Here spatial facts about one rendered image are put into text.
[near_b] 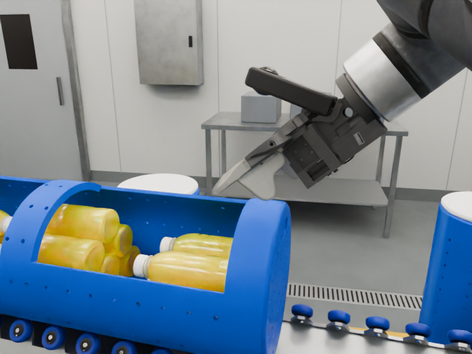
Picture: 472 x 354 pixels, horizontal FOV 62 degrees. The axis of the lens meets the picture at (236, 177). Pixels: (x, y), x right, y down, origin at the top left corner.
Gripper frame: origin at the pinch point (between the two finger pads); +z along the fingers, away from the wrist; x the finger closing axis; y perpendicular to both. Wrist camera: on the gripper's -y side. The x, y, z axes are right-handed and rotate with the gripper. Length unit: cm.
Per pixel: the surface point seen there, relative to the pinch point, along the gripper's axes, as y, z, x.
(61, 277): -4.7, 33.2, -7.2
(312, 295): 71, 94, 175
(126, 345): 11.1, 37.6, -0.9
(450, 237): 46, -7, 75
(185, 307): 10.9, 18.0, -4.0
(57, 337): 2.4, 48.6, -3.7
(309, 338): 32.9, 18.8, 20.6
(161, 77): -149, 139, 281
